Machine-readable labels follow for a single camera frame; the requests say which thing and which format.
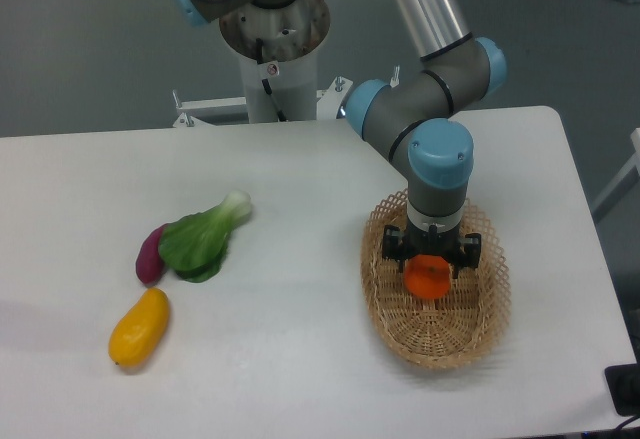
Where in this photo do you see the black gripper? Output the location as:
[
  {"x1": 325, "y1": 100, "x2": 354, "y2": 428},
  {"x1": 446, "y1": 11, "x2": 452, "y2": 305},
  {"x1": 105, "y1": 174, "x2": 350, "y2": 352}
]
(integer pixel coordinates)
[{"x1": 381, "y1": 223, "x2": 482, "y2": 279}]

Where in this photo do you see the orange fruit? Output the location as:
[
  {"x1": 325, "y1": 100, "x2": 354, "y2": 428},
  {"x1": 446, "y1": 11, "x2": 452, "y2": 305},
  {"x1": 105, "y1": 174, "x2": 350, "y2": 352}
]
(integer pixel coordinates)
[{"x1": 404, "y1": 255, "x2": 451, "y2": 300}]

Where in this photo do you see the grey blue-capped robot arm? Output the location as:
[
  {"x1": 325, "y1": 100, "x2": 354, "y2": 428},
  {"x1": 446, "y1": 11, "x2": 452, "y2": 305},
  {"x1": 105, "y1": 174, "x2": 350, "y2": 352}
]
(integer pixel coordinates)
[{"x1": 175, "y1": 0, "x2": 507, "y2": 271}]

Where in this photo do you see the woven wicker basket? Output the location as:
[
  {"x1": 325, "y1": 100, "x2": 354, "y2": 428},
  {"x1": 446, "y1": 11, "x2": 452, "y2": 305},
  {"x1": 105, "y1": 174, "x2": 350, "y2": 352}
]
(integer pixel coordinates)
[{"x1": 360, "y1": 190, "x2": 511, "y2": 369}]

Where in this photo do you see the black device at table edge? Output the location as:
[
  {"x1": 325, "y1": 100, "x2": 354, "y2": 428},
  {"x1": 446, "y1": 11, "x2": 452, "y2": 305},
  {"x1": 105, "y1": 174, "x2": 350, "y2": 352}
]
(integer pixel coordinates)
[{"x1": 604, "y1": 364, "x2": 639, "y2": 417}]

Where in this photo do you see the green bok choy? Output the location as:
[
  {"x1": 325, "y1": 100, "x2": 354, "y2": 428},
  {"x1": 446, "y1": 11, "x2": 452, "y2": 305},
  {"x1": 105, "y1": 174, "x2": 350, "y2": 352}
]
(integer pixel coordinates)
[{"x1": 158, "y1": 190, "x2": 253, "y2": 283}]

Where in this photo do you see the purple sweet potato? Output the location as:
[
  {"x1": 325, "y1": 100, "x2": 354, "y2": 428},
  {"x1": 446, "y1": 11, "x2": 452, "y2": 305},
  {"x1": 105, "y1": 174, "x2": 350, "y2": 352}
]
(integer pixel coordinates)
[{"x1": 135, "y1": 224, "x2": 166, "y2": 286}]

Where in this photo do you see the yellow mango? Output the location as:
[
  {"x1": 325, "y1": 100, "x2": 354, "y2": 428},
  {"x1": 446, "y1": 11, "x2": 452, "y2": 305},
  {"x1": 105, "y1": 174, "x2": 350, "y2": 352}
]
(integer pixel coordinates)
[{"x1": 108, "y1": 288, "x2": 171, "y2": 368}]

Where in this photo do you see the white metal frame right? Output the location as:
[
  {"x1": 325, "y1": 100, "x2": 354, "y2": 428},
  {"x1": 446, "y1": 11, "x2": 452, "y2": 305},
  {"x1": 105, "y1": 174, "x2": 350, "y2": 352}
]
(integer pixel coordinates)
[{"x1": 590, "y1": 128, "x2": 639, "y2": 224}]

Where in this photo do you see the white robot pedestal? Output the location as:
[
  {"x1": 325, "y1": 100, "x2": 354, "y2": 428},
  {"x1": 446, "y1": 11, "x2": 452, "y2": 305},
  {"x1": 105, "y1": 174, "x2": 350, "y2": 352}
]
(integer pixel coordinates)
[{"x1": 173, "y1": 0, "x2": 354, "y2": 127}]

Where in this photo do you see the black cable on pedestal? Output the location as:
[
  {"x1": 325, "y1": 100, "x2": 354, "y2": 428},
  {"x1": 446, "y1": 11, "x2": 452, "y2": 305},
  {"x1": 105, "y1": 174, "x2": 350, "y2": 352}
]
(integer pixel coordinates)
[{"x1": 255, "y1": 37, "x2": 289, "y2": 123}]

